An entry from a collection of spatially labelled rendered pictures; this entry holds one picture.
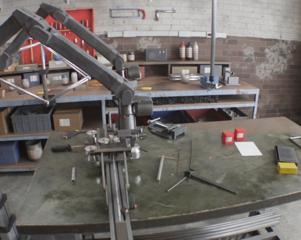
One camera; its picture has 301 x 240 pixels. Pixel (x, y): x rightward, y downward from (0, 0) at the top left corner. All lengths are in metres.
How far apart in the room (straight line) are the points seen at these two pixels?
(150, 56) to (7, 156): 1.90
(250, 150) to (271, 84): 2.70
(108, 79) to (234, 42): 2.77
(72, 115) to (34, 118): 0.38
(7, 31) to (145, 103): 0.55
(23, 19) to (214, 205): 0.87
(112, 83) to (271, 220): 1.45
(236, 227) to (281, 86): 2.69
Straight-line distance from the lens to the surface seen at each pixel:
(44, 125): 2.66
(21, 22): 0.91
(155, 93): 2.49
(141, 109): 0.99
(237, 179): 1.09
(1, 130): 2.79
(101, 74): 0.93
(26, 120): 2.69
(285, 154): 1.30
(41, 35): 0.88
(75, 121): 2.61
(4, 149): 2.91
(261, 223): 1.91
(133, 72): 1.35
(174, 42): 3.27
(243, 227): 1.85
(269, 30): 3.83
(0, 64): 1.44
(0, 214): 1.56
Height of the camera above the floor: 1.46
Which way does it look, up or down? 21 degrees down
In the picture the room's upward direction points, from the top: straight up
